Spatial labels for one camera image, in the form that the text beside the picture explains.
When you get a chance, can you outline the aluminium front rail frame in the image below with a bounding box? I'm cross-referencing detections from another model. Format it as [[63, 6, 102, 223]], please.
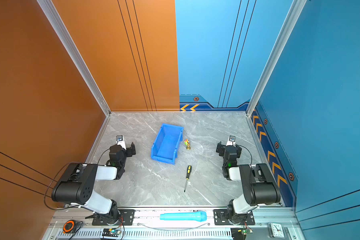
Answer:
[[43, 206, 305, 240]]

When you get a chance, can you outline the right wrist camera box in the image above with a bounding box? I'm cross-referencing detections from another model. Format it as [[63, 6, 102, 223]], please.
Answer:
[[226, 135, 236, 147]]

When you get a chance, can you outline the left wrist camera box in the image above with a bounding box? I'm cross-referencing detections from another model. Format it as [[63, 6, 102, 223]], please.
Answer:
[[116, 135, 127, 150]]

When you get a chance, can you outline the orange black tape measure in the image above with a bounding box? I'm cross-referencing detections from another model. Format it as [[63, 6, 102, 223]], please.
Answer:
[[63, 220, 78, 234]]

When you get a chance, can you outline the left green circuit board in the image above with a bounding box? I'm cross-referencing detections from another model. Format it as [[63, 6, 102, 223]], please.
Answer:
[[102, 228, 122, 238]]

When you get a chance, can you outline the black yellow screwdriver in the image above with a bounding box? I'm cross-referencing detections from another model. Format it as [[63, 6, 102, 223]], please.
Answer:
[[184, 165, 192, 193]]

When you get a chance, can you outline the blue plastic bin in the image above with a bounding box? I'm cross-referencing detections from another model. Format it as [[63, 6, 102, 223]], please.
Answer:
[[151, 124, 184, 165]]

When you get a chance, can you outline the right small circuit board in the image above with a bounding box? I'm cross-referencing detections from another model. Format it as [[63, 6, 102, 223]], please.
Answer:
[[237, 229, 253, 239]]

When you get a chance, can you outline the small white clock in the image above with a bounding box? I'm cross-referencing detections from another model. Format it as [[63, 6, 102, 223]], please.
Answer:
[[269, 223, 285, 239]]

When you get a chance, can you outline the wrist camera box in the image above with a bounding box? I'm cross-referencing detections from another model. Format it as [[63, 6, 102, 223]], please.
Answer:
[[226, 135, 236, 147], [116, 135, 127, 150]]

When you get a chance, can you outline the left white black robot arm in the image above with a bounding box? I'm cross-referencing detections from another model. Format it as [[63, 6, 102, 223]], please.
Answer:
[[51, 143, 136, 226]]

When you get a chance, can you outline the small colourful toy figure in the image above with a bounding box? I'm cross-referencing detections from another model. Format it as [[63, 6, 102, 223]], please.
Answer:
[[184, 139, 191, 150]]

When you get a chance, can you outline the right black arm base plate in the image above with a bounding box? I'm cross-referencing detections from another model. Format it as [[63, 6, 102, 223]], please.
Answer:
[[213, 209, 256, 226]]

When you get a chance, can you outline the cyan plastic microphone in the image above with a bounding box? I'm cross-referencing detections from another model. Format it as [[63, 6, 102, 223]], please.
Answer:
[[160, 211, 207, 222]]

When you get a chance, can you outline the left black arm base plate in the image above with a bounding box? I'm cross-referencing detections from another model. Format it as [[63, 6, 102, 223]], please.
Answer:
[[92, 209, 135, 227]]

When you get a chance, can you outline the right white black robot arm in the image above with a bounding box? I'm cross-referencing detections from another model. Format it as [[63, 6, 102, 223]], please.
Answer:
[[216, 142, 281, 225]]

